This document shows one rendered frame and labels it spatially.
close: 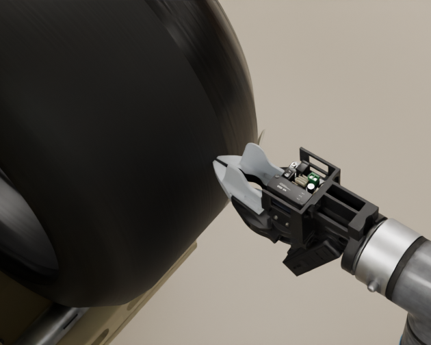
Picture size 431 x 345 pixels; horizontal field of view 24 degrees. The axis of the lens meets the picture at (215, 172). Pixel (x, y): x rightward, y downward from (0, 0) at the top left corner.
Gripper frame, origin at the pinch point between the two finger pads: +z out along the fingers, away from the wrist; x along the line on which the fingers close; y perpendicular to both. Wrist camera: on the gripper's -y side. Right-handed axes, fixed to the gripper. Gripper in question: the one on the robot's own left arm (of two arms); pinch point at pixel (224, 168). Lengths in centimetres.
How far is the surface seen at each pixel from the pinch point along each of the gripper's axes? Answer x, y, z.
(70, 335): 17.9, -36.4, 18.3
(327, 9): -123, -120, 72
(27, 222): 9.7, -30.1, 33.5
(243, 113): -6.1, 2.7, 1.6
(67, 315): 17.1, -31.0, 18.2
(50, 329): 20.2, -30.8, 18.5
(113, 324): 12.0, -39.5, 16.0
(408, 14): -136, -122, 52
